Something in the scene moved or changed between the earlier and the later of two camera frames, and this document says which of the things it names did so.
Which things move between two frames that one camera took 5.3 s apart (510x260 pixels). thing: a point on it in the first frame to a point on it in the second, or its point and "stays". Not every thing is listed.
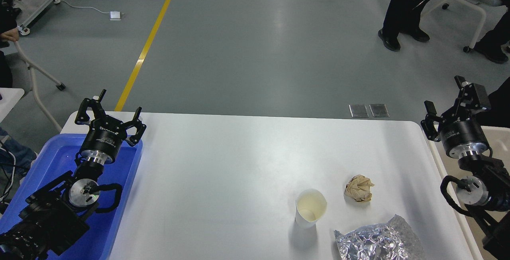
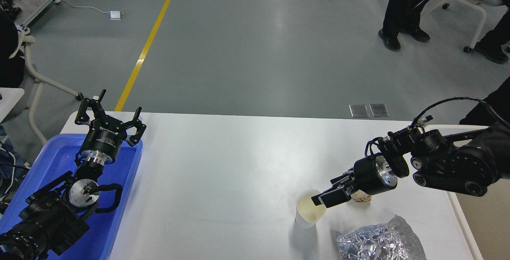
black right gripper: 461,134 to 370,175
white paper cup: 310,204 stays
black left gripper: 106,134 stays
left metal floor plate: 358,110 stays
